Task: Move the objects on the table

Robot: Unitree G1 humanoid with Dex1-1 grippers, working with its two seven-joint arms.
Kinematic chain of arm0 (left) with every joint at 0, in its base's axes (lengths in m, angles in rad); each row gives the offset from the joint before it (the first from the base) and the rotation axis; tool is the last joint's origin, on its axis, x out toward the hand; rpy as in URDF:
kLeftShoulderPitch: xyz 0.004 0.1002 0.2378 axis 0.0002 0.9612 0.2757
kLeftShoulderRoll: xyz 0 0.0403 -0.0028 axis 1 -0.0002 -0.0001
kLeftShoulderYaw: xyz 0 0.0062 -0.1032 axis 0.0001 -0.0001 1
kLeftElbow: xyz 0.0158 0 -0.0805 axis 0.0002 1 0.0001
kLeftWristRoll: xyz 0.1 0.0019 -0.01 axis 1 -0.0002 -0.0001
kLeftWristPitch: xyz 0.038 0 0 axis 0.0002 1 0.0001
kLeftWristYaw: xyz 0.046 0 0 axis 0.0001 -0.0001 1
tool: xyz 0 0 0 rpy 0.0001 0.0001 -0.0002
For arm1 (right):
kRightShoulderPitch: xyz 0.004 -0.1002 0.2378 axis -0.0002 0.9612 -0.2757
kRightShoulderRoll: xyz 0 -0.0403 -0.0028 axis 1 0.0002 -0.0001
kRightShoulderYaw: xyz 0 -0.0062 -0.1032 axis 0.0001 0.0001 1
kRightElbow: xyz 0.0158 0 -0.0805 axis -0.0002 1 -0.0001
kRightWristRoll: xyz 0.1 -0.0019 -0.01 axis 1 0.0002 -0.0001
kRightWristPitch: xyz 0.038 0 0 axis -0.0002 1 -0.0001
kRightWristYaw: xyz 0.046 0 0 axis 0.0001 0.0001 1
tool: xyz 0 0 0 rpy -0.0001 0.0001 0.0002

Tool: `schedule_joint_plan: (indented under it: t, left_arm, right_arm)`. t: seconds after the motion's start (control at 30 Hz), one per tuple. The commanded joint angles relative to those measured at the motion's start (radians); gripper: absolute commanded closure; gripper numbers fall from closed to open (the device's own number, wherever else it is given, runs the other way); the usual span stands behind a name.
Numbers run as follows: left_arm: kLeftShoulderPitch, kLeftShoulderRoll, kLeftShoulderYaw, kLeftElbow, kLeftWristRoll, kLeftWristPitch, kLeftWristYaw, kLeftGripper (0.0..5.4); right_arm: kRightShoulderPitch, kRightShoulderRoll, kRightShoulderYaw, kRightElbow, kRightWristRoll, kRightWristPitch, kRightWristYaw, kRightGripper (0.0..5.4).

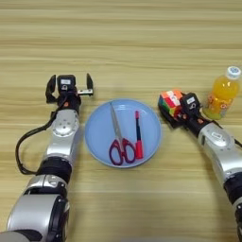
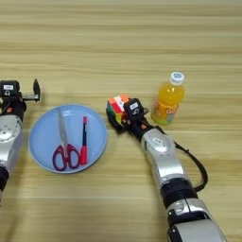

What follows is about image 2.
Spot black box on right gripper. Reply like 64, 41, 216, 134
123, 97, 146, 122

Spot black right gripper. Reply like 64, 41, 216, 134
106, 108, 158, 142

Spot red and black marker pen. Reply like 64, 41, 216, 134
79, 115, 89, 165

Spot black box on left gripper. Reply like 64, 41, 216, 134
0, 79, 21, 98

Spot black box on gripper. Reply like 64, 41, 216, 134
123, 97, 146, 122
0, 79, 21, 98

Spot colourful puzzle cube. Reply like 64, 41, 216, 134
106, 94, 130, 126

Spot red handled scissors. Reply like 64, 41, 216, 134
52, 107, 81, 172

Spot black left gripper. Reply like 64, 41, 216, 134
0, 78, 42, 123

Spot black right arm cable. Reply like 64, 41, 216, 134
154, 125, 209, 194

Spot light blue round plate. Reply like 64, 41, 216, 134
27, 104, 109, 175

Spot orange juice bottle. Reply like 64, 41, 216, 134
150, 71, 186, 126

